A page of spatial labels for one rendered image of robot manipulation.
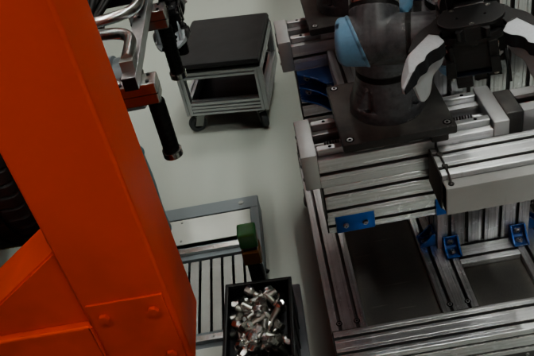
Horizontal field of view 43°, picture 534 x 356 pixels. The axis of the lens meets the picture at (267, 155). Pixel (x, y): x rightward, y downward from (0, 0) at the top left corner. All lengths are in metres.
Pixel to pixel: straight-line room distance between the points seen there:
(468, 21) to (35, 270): 0.83
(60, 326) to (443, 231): 1.02
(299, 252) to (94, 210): 1.24
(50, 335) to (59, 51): 0.60
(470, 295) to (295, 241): 0.71
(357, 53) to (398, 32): 0.07
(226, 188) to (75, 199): 1.51
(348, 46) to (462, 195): 0.48
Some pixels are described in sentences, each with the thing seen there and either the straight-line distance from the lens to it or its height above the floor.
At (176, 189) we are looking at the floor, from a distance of 2.62.
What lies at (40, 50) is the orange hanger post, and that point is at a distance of 0.94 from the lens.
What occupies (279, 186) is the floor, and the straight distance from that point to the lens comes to 2.50.
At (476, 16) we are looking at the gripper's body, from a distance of 0.79.
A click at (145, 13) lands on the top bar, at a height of 0.98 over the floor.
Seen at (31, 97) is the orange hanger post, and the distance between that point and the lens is 0.98.
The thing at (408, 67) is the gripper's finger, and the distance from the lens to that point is 0.73.
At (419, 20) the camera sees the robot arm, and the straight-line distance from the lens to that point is 0.99.
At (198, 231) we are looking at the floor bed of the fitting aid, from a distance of 2.29.
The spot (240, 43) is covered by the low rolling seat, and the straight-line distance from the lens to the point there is 2.75.
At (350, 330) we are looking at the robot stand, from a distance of 1.74.
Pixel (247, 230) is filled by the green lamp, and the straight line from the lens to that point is 1.39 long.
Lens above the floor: 1.61
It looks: 37 degrees down
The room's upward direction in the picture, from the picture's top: 12 degrees counter-clockwise
